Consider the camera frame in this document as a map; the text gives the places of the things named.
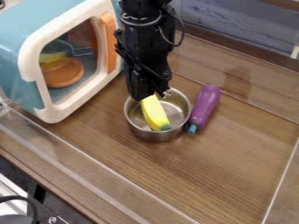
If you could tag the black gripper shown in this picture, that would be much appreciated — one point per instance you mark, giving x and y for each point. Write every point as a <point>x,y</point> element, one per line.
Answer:
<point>144,41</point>

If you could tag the yellow toy banana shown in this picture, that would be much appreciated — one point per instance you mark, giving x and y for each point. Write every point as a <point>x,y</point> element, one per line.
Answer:
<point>154,114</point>

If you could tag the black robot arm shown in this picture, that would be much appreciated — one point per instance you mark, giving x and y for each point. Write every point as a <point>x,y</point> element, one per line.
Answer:
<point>147,8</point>

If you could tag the silver metal pot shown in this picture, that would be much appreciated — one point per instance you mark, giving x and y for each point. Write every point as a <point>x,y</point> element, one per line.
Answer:
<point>176,106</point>

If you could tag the purple toy eggplant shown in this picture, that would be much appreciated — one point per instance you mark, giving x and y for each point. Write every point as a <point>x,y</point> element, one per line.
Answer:
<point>206,103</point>

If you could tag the orange plate in microwave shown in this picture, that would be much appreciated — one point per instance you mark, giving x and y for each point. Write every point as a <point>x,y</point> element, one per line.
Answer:
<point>61,72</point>

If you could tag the blue white toy microwave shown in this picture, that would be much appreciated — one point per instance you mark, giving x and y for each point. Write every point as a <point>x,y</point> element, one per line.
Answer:
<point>43,30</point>

